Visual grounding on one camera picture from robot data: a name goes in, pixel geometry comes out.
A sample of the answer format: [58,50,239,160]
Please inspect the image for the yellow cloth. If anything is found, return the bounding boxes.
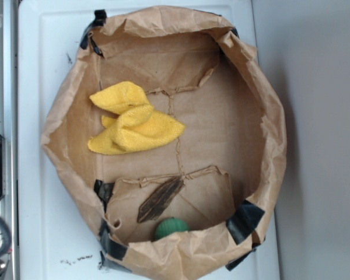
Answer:
[87,81,185,155]

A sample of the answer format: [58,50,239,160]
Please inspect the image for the brown paper bag bin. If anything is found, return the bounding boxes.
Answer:
[41,6,287,279]

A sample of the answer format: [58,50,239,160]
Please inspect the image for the green ball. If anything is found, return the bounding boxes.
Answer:
[155,218,190,240]

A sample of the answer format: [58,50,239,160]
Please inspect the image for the grey cable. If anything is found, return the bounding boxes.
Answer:
[0,209,12,262]

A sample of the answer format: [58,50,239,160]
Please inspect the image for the dark wood piece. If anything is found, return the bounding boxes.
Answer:
[137,176,184,223]

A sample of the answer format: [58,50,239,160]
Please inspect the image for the metal rail frame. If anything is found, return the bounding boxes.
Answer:
[0,1,20,279]

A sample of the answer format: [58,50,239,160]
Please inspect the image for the white tray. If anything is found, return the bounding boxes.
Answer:
[17,1,280,279]

